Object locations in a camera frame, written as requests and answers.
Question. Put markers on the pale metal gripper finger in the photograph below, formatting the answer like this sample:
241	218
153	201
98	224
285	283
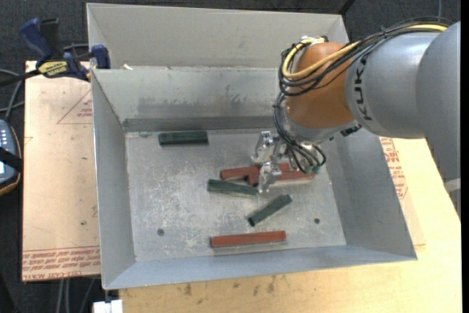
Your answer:
269	173
264	146

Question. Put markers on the red-brown flat block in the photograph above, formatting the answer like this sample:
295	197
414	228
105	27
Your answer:
293	176
236	173
247	239

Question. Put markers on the dark green flat block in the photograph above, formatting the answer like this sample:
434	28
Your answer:
183	138
229	187
270	210

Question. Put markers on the grey metal bin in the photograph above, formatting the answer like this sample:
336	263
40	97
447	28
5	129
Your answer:
176	172

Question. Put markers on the brown cardboard board, red print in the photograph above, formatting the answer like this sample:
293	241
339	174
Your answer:
58	176

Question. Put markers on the black cylinder on white bracket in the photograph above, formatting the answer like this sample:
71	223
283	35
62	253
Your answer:
351	130

